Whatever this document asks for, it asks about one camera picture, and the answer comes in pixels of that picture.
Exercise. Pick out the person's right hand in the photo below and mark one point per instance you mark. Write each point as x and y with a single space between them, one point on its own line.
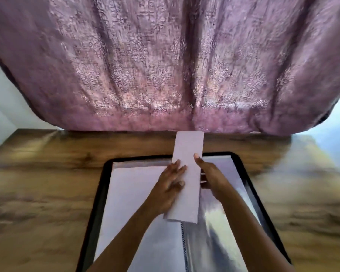
215 179

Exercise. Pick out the person's left hand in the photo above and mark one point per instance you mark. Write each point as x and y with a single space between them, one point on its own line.
165 192

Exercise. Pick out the body figure paper stack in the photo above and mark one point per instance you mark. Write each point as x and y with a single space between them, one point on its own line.
184 167

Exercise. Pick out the black folder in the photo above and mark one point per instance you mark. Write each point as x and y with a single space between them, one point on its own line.
93 223

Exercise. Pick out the person's left forearm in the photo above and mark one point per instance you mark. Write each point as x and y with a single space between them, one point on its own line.
119 243

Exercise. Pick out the person's right forearm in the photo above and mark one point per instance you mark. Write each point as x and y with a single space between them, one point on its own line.
255 235

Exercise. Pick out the pink patterned curtain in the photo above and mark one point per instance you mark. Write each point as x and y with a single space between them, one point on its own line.
170 59

